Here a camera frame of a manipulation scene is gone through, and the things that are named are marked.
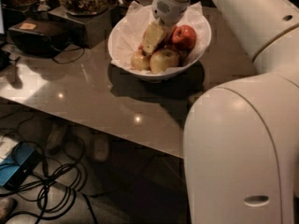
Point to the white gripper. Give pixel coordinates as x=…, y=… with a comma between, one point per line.
x=165, y=11

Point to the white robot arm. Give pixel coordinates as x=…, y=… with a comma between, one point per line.
x=241, y=138

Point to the yellow green apple front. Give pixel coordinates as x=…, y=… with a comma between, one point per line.
x=163, y=59

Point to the yellow apple left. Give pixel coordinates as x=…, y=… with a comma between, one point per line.
x=139, y=61

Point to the white bowl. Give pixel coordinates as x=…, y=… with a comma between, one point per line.
x=184, y=47

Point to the white paper liner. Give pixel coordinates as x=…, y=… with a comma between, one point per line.
x=127, y=34

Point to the dark box stand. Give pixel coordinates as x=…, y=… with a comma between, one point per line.
x=86, y=31

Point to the metal scoop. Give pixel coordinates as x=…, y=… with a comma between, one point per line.
x=43, y=6

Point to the black headset device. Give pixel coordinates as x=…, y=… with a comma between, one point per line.
x=39, y=38

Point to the right shoe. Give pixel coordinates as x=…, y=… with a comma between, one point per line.
x=100, y=147

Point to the shoe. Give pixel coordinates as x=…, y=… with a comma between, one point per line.
x=100, y=147
x=56, y=137

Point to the left shoe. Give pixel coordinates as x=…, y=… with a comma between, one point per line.
x=56, y=137

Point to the blue box on floor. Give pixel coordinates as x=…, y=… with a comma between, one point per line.
x=17, y=165

